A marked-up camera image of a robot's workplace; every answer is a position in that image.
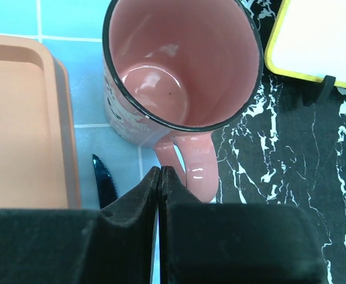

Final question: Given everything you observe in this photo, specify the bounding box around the pink floral mug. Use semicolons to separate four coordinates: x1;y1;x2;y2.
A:
102;1;263;202

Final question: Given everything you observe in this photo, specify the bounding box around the small framed whiteboard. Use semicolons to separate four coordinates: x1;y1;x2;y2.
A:
264;0;346;107

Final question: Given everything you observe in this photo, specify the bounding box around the blue patterned knife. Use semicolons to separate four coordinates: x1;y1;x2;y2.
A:
92;154;119;209

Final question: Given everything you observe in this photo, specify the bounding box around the orange plastic tray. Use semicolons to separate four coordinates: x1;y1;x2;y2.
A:
0;35;81;209

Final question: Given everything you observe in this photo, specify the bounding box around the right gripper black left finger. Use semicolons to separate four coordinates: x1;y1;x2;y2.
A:
0;167;160;283

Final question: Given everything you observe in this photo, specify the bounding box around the blue checked tablecloth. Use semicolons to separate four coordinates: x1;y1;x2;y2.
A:
0;1;159;209

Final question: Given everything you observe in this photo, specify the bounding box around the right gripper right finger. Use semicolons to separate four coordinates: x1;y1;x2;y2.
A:
158;166;324;283

